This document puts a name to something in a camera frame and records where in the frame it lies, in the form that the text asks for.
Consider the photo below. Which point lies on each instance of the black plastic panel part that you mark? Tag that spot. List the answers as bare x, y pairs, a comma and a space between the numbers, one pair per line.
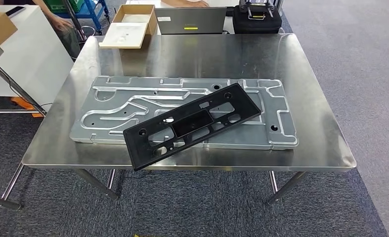
138, 153

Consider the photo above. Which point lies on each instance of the stainless steel workbench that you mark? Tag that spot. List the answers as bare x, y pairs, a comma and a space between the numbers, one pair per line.
197, 55

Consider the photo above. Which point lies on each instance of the stamped sheet metal plate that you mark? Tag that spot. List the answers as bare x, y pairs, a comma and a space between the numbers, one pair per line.
99, 130

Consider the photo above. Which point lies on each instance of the grey laptop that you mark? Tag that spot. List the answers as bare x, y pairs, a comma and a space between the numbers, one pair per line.
194, 19

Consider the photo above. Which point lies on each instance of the open cardboard box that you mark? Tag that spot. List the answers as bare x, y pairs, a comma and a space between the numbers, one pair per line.
125, 36

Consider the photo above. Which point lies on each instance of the black carry case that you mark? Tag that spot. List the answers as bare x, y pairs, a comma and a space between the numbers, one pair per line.
256, 26

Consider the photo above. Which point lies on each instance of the person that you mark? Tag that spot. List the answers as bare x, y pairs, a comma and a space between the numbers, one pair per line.
194, 3
60, 24

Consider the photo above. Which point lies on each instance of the chrome stanchion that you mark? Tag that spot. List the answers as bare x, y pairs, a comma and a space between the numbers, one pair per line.
78, 29

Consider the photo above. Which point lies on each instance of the blue cart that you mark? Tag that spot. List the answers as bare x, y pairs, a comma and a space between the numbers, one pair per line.
92, 11

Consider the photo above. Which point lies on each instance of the white table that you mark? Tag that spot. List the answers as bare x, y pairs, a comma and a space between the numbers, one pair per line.
33, 59

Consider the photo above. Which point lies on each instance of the orange object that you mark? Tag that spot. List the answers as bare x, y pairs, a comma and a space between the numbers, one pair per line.
22, 102

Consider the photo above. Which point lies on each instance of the green plastic crate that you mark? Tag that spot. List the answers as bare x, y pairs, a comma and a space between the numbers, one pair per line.
58, 6

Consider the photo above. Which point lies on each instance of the black smartphone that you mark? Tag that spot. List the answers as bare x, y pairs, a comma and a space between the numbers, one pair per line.
14, 11

